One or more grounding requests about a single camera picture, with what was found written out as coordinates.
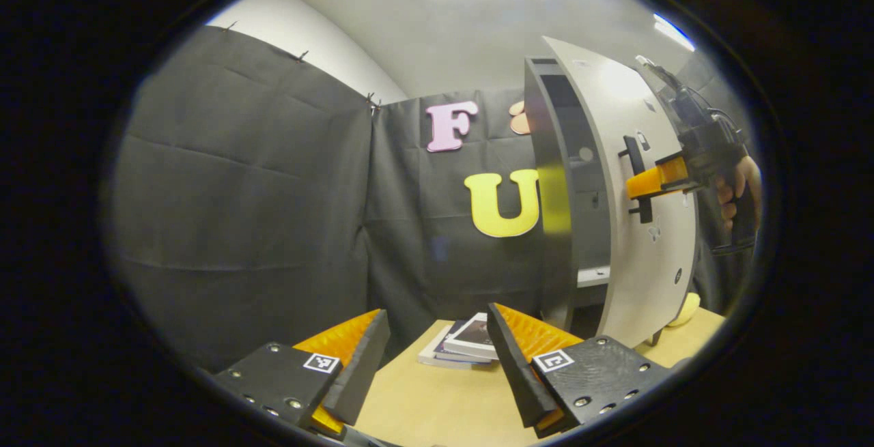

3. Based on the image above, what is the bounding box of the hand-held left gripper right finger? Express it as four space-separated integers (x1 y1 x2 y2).
486 302 673 439

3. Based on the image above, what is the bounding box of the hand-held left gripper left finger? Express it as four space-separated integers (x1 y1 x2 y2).
212 308 391 442

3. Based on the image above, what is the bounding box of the black door handle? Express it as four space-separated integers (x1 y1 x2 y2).
618 134 654 225

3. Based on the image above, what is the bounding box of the light grey cabinet door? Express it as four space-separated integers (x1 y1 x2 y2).
543 36 701 349

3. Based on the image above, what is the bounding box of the dark grey cabinet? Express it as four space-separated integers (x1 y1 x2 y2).
523 57 619 340

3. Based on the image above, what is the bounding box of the pale book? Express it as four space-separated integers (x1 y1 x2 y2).
418 321 494 370

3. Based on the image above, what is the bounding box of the small ceiling light panel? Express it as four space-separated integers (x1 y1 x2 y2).
652 14 696 52

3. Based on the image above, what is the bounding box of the yellow sponge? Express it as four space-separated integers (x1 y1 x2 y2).
668 292 702 328

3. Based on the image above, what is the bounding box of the black backdrop cloth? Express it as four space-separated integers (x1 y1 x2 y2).
102 24 759 373

